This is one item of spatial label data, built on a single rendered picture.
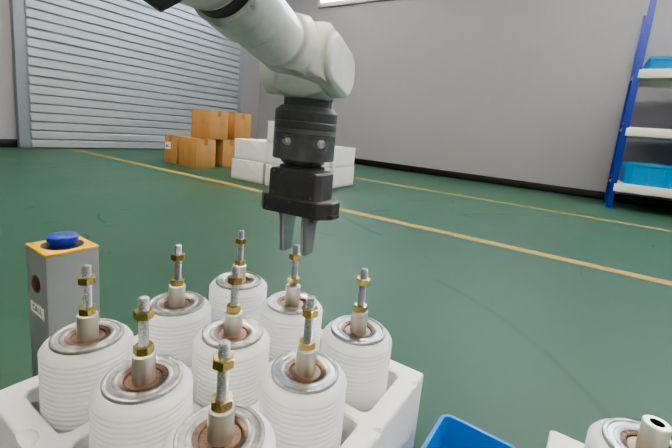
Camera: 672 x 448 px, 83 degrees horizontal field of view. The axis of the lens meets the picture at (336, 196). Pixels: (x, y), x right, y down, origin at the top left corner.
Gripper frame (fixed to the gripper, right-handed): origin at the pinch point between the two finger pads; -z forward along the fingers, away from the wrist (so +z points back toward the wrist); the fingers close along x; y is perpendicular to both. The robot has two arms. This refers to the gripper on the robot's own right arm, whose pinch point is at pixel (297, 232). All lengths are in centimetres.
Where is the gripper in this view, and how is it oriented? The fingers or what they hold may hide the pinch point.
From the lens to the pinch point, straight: 57.3
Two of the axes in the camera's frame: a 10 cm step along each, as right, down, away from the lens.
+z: 0.9, -9.8, -1.7
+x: -8.9, -1.6, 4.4
